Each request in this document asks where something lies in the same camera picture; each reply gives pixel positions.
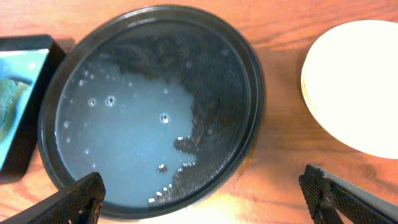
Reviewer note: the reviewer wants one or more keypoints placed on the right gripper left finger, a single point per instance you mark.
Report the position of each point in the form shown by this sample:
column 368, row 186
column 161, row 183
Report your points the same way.
column 78, row 203

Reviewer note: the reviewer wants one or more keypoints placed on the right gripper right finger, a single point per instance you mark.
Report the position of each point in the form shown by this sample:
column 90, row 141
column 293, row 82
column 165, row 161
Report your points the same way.
column 328, row 195

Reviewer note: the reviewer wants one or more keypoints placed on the light blue plate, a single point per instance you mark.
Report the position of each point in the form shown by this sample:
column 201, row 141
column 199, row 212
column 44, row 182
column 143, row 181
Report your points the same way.
column 350, row 75

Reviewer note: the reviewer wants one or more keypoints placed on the yellow plate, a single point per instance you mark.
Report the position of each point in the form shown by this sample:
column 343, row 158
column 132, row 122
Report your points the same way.
column 306, row 97

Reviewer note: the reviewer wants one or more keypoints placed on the green yellow sponge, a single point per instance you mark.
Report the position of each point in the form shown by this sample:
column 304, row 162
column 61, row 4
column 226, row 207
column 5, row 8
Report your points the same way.
column 11, row 93

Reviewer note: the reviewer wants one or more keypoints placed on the round black tray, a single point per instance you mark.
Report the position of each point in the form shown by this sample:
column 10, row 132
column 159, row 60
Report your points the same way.
column 164, row 102

